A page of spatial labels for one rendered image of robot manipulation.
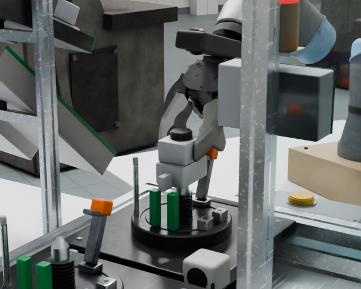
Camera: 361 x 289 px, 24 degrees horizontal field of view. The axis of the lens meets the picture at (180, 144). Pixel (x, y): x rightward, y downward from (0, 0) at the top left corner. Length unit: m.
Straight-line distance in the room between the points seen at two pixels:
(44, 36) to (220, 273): 0.40
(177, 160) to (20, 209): 0.53
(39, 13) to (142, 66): 3.54
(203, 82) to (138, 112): 3.57
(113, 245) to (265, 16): 0.42
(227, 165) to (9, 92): 0.72
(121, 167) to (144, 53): 2.93
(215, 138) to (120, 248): 0.19
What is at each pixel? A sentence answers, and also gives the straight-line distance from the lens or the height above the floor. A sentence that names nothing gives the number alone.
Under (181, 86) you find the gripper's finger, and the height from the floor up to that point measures 1.16.
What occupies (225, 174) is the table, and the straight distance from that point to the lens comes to 1.74.
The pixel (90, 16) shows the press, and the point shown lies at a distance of 4.41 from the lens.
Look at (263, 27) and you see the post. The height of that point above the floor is 1.29.
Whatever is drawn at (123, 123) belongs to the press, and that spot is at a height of 0.19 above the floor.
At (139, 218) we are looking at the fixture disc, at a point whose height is 0.99.
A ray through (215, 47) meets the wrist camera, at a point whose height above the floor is 1.22.
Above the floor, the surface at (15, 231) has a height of 0.86.
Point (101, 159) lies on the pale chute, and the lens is 1.32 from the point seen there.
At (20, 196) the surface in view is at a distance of 1.63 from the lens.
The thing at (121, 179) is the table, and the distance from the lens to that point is 1.71.
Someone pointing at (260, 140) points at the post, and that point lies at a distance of 0.87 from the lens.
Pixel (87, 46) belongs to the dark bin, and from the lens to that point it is 1.26.
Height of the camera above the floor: 1.42
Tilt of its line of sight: 17 degrees down
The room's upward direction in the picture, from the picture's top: straight up
